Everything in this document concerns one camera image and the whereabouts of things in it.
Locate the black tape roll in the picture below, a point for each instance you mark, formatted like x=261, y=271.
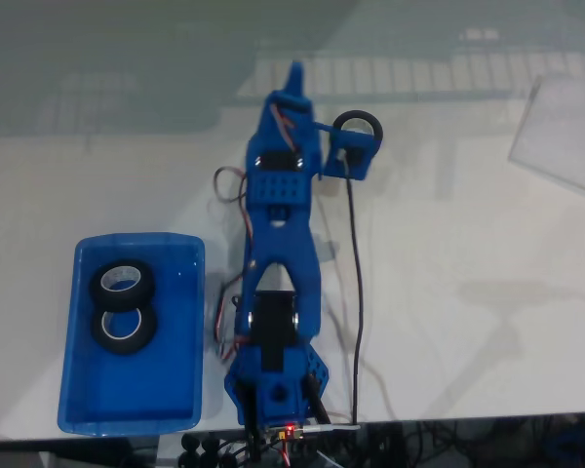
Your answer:
x=358, y=114
x=97, y=287
x=148, y=331

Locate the blue plastic bin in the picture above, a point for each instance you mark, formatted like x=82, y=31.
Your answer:
x=127, y=390

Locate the clear acrylic sheet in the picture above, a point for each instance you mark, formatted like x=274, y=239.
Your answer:
x=560, y=131

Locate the silver plug connector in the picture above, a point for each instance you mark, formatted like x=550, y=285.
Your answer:
x=331, y=427

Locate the controller board with red LED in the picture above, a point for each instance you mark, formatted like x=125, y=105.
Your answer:
x=287, y=431

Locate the black clamp knob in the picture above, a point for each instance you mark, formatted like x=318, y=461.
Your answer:
x=191, y=448
x=229, y=460
x=210, y=451

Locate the blue wrist camera housing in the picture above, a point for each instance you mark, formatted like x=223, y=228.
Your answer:
x=365, y=168

